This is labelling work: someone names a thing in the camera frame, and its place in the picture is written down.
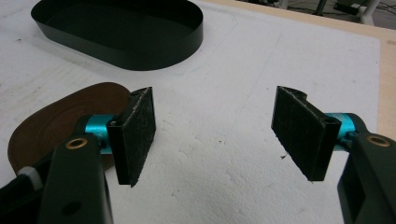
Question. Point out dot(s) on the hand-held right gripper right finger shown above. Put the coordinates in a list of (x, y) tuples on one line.
[(299, 133)]

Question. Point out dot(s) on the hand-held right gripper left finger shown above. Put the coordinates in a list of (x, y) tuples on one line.
[(137, 133)]

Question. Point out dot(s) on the brown cloth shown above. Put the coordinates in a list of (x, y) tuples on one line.
[(53, 127)]

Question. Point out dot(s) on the black oval tray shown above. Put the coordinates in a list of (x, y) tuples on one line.
[(124, 34)]

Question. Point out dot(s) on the black floor box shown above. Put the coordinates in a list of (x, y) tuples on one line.
[(346, 7)]

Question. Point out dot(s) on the white stand leg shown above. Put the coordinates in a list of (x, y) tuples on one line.
[(369, 11)]

